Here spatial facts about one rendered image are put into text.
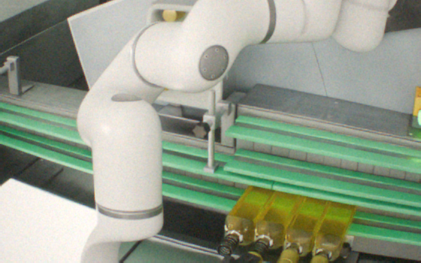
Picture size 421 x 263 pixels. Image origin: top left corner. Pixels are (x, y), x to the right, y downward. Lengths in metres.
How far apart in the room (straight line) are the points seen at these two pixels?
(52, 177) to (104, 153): 0.90
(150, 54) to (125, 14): 0.69
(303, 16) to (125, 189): 0.31
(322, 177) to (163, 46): 0.55
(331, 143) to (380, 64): 0.22
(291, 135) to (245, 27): 0.46
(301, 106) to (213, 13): 0.56
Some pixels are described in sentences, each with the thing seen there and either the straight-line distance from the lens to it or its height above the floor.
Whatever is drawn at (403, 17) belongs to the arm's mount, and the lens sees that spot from 1.13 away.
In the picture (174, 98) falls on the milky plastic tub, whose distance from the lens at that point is 1.27.
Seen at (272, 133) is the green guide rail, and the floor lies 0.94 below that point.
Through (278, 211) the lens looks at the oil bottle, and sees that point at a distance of 1.06.
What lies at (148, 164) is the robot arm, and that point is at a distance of 0.65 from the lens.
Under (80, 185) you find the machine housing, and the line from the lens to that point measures 1.51.
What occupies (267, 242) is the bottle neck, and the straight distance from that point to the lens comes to 1.01.
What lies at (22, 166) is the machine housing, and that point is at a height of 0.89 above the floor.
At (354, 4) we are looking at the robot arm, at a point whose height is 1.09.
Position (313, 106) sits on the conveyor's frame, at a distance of 1.18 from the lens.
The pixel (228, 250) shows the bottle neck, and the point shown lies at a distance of 1.01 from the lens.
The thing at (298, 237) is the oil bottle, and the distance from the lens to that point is 1.01.
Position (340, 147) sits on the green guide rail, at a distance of 1.07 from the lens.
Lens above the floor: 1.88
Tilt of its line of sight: 56 degrees down
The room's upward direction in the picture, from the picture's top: 135 degrees counter-clockwise
